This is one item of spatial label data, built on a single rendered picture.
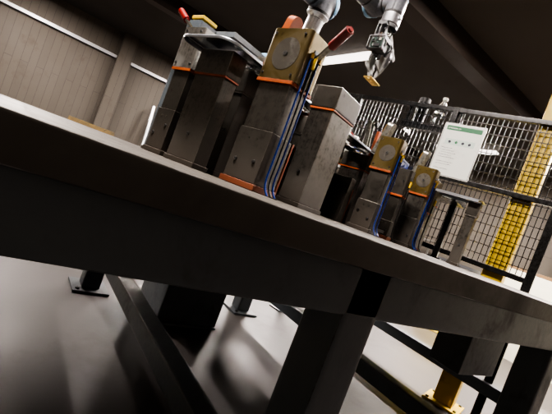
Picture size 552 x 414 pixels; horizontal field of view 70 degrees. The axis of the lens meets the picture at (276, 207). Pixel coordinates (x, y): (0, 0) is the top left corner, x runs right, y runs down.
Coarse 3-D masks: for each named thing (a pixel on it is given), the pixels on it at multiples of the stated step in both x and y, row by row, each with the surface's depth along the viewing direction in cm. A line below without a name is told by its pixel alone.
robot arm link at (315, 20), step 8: (320, 0) 185; (328, 0) 186; (336, 0) 189; (312, 8) 187; (320, 8) 186; (328, 8) 187; (336, 8) 190; (312, 16) 189; (320, 16) 188; (328, 16) 190; (304, 24) 192; (312, 24) 189; (320, 24) 190
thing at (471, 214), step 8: (472, 208) 170; (480, 208) 169; (464, 216) 171; (472, 216) 169; (464, 224) 171; (472, 224) 169; (464, 232) 170; (456, 240) 171; (464, 240) 169; (456, 248) 171; (464, 248) 171; (448, 256) 172; (456, 256) 170; (456, 264) 169
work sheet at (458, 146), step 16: (448, 128) 223; (464, 128) 218; (480, 128) 214; (448, 144) 222; (464, 144) 217; (480, 144) 212; (432, 160) 225; (448, 160) 220; (464, 160) 215; (448, 176) 218; (464, 176) 213
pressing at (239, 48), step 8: (192, 40) 98; (200, 40) 96; (208, 40) 94; (216, 40) 91; (224, 40) 89; (232, 40) 85; (200, 48) 101; (208, 48) 100; (216, 48) 98; (224, 48) 95; (232, 48) 93; (240, 48) 91; (248, 56) 94; (248, 64) 100; (256, 64) 98; (256, 72) 105; (304, 104) 119; (304, 112) 127; (352, 136) 133; (352, 144) 150; (360, 144) 145; (368, 152) 154
